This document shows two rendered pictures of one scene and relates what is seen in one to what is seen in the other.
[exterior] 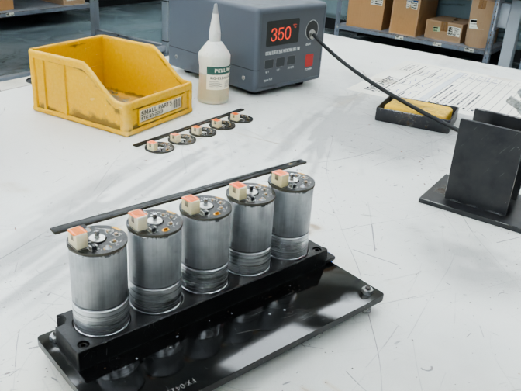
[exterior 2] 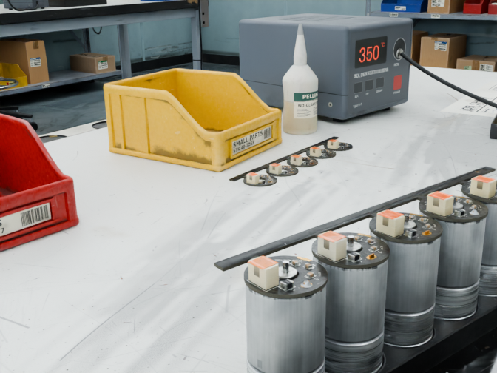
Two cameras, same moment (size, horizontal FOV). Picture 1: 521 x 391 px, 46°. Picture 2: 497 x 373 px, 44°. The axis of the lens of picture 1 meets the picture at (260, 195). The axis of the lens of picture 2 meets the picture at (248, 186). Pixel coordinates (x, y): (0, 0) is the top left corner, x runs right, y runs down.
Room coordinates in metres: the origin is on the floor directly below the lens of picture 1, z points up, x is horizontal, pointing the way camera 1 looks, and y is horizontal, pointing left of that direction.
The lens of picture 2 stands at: (0.06, 0.07, 0.90)
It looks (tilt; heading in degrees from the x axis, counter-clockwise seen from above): 19 degrees down; 4
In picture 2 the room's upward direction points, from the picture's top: 1 degrees counter-clockwise
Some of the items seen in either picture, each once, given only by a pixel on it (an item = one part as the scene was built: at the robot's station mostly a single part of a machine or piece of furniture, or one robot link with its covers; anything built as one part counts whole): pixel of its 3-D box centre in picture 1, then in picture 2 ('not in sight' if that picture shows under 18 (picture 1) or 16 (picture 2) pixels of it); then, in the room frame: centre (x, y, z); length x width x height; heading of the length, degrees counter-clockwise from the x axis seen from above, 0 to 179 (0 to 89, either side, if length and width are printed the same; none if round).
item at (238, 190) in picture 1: (239, 190); (441, 203); (0.28, 0.01, 0.82); 0.01 x 0.01 x 0.01; 42
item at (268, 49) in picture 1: (245, 37); (323, 64); (0.75, 0.03, 0.80); 0.15 x 0.12 x 0.10; 47
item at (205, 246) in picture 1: (204, 250); (401, 288); (0.26, 0.03, 0.79); 0.02 x 0.02 x 0.05
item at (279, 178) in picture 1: (281, 178); (484, 186); (0.30, -0.01, 0.82); 0.01 x 0.01 x 0.01; 42
